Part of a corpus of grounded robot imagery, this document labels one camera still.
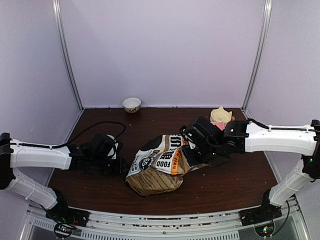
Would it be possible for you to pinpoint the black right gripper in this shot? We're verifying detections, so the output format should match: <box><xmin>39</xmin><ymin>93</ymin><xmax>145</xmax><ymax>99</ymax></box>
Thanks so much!
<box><xmin>182</xmin><ymin>143</ymin><xmax>221</xmax><ymax>170</ymax></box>

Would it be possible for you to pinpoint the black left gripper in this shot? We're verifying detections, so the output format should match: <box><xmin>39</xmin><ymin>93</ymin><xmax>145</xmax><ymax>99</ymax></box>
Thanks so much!
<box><xmin>91</xmin><ymin>155</ymin><xmax>132</xmax><ymax>178</ymax></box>

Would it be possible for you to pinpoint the brown dog food bag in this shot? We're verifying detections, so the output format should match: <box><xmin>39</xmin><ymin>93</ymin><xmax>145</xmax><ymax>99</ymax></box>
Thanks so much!
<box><xmin>124</xmin><ymin>134</ymin><xmax>209</xmax><ymax>197</ymax></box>

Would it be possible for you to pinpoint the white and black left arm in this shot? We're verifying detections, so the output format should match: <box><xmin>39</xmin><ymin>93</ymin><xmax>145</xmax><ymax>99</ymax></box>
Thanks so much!
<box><xmin>0</xmin><ymin>132</ymin><xmax>128</xmax><ymax>222</ymax></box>

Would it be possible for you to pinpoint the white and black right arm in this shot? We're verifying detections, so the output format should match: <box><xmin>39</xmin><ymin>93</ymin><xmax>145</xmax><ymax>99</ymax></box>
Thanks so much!
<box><xmin>180</xmin><ymin>116</ymin><xmax>320</xmax><ymax>221</ymax></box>

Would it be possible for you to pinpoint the right arm base board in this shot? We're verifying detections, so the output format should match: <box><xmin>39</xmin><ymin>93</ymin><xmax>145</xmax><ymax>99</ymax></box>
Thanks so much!
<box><xmin>254</xmin><ymin>222</ymin><xmax>275</xmax><ymax>238</ymax></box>

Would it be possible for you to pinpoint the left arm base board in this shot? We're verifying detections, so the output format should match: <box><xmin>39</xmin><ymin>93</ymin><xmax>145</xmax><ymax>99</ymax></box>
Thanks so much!
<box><xmin>53</xmin><ymin>222</ymin><xmax>76</xmax><ymax>239</ymax></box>

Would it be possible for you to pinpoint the pink cat-ear pet bowl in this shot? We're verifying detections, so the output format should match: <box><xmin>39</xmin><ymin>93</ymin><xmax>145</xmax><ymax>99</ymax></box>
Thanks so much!
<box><xmin>210</xmin><ymin>121</ymin><xmax>226</xmax><ymax>131</ymax></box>

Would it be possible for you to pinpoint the cream cat-ear pet bowl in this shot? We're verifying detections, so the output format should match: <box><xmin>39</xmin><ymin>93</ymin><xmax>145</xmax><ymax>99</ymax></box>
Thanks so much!
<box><xmin>209</xmin><ymin>106</ymin><xmax>233</xmax><ymax>124</ymax></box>

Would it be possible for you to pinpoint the white patterned ceramic bowl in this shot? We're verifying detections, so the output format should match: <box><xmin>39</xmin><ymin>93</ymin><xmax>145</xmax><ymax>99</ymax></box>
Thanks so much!
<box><xmin>122</xmin><ymin>97</ymin><xmax>142</xmax><ymax>114</ymax></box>

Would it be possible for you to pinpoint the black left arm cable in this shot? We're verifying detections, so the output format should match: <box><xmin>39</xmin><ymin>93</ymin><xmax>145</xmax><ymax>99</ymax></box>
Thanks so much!
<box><xmin>18</xmin><ymin>121</ymin><xmax>126</xmax><ymax>148</ymax></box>

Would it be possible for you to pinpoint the right aluminium table rail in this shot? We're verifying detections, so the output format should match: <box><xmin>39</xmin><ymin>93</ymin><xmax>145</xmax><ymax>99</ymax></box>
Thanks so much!
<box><xmin>241</xmin><ymin>108</ymin><xmax>282</xmax><ymax>183</ymax></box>

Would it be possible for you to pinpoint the aluminium front frame rail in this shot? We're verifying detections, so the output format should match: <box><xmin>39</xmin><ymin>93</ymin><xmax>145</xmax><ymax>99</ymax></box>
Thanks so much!
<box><xmin>19</xmin><ymin>196</ymin><xmax>308</xmax><ymax>240</ymax></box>

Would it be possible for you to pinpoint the right aluminium corner post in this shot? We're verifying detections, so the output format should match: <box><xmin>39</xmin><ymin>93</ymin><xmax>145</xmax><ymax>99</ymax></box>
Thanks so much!
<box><xmin>241</xmin><ymin>0</ymin><xmax>273</xmax><ymax>113</ymax></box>

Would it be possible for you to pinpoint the aluminium corner post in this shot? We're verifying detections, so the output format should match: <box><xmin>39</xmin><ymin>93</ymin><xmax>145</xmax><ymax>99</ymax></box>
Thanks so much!
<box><xmin>241</xmin><ymin>0</ymin><xmax>273</xmax><ymax>113</ymax></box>
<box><xmin>52</xmin><ymin>0</ymin><xmax>84</xmax><ymax>112</ymax></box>

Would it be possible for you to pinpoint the left aluminium corner post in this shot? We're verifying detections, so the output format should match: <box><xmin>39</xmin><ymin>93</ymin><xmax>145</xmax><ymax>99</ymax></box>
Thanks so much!
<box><xmin>52</xmin><ymin>0</ymin><xmax>84</xmax><ymax>112</ymax></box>

